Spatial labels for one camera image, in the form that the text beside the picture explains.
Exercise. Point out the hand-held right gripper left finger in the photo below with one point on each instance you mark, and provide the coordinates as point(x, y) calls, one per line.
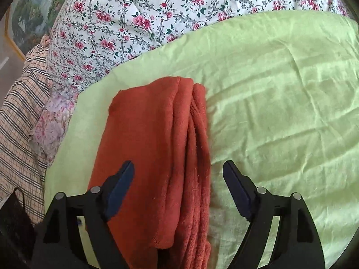
point(120, 185)

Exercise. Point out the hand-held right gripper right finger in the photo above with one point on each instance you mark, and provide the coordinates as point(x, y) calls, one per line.
point(238, 190)

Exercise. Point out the orange knit sweater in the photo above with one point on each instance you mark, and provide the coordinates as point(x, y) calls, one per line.
point(145, 134)

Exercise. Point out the pastel floral ruffled pillow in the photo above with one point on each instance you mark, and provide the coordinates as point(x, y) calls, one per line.
point(50, 129)

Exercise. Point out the light green bed sheet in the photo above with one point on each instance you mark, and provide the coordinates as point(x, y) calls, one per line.
point(280, 103)

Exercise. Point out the black bag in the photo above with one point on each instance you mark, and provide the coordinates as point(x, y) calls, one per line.
point(16, 224)

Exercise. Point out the plaid checked blanket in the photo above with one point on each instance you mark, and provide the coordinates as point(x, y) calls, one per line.
point(16, 134)

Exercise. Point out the white floral quilt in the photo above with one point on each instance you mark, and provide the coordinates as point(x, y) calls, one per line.
point(140, 11)

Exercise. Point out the framed landscape wall picture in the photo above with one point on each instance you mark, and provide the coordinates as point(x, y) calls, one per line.
point(30, 19)

